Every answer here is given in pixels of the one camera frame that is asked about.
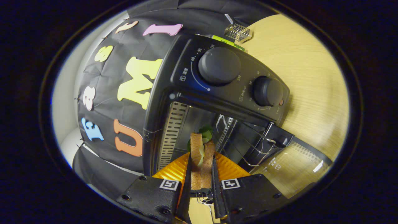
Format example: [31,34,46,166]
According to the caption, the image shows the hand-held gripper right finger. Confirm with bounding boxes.
[211,152,291,224]

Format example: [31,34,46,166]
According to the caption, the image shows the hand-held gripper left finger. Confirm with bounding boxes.
[117,152,192,224]

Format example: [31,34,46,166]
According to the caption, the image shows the green label drink bottle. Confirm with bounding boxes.
[211,35,245,52]

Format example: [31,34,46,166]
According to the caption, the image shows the black toaster oven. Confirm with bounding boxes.
[142,34,333,199]

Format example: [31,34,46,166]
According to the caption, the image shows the small wire mesh basket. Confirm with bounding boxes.
[224,23,253,43]

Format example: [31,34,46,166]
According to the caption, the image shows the lettuce sandwich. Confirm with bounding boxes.
[187,124,215,191]

